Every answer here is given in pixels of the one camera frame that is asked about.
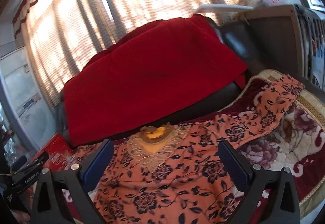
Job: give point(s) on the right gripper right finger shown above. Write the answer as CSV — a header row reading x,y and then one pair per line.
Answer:
x,y
252,180

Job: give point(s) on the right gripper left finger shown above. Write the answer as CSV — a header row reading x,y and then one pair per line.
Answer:
x,y
49,204

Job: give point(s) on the orange floral garment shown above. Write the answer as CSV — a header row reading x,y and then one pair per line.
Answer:
x,y
180,179

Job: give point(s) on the red gift box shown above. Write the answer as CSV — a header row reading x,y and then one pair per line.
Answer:
x,y
59,152

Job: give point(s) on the floral plush seat cover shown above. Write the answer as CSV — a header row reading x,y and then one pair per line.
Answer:
x,y
297,143

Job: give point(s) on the white standing air conditioner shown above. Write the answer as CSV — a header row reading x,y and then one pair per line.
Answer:
x,y
25,99

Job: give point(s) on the wooden side cabinet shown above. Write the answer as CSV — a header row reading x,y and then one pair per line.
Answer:
x,y
293,36

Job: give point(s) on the black leather sofa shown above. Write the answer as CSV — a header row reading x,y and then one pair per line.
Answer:
x,y
242,41

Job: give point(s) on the red throw blanket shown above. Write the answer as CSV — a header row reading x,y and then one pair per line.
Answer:
x,y
156,70

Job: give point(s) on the dotted beige curtain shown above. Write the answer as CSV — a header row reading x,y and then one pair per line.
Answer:
x,y
62,35

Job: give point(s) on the white rod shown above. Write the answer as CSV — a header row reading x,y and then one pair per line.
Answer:
x,y
222,8

